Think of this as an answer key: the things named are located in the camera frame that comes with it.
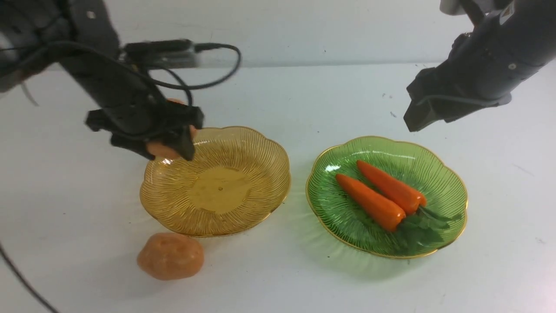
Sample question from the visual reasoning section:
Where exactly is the toy carrot with leaves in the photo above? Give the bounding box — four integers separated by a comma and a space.
356, 160, 464, 228

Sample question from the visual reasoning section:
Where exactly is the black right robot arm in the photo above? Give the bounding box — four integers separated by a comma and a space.
162, 0, 555, 132

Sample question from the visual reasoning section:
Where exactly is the amber ribbed plastic plate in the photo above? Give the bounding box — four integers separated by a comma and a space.
139, 126, 291, 237

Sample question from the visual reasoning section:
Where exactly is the black camera cable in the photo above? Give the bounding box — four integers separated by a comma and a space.
0, 41, 242, 107

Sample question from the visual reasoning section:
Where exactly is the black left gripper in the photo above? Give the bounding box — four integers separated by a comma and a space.
85, 99, 205, 161

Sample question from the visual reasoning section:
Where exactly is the green ribbed plastic plate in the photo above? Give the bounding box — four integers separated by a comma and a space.
306, 136, 467, 258

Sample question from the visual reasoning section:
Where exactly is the toy potato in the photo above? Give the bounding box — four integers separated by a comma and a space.
136, 233, 205, 281
146, 98, 197, 159

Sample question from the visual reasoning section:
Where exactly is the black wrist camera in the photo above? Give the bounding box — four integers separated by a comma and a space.
122, 39, 200, 69

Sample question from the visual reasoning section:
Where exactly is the black cable on table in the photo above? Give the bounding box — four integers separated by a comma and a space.
0, 243, 59, 313

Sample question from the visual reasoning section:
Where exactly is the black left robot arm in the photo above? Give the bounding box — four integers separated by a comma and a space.
0, 0, 204, 160

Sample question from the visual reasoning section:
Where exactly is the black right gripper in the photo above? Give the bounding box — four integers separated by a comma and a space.
404, 34, 555, 132

